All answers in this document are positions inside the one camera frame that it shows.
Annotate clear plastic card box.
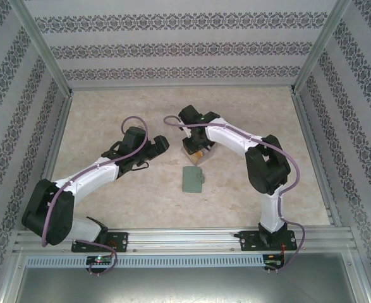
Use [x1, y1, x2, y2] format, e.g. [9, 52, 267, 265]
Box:
[180, 143, 217, 167]

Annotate clear plastic food container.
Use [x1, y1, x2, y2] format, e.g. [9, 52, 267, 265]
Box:
[181, 165, 206, 193]

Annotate left green circuit board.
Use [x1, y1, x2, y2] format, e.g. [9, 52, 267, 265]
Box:
[86, 256, 113, 265]

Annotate grey metal sheet shelf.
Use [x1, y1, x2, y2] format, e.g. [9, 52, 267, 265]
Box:
[13, 251, 371, 303]

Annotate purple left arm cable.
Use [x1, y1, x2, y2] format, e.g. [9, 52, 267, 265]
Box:
[41, 116, 150, 277]

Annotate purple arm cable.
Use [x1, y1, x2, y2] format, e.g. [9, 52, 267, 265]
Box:
[162, 115, 306, 274]
[41, 116, 150, 277]

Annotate aluminium side rail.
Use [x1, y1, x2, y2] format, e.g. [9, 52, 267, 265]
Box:
[291, 90, 343, 227]
[26, 91, 75, 230]

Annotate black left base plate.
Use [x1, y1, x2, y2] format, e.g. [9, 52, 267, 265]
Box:
[71, 232, 130, 253]

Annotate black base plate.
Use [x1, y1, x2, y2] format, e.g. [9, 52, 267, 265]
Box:
[237, 230, 297, 253]
[71, 232, 130, 253]

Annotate aluminium front rail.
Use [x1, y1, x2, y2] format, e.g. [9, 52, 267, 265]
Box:
[13, 226, 360, 253]

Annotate aluminium frame post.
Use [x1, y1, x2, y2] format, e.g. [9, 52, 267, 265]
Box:
[291, 0, 353, 94]
[13, 0, 74, 95]

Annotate slotted grey cable duct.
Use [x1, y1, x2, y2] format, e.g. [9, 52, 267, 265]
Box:
[25, 254, 265, 268]

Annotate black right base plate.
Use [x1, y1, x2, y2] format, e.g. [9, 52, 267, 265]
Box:
[237, 230, 297, 253]

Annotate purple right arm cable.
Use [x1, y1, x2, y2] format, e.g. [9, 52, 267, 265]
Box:
[162, 115, 306, 274]

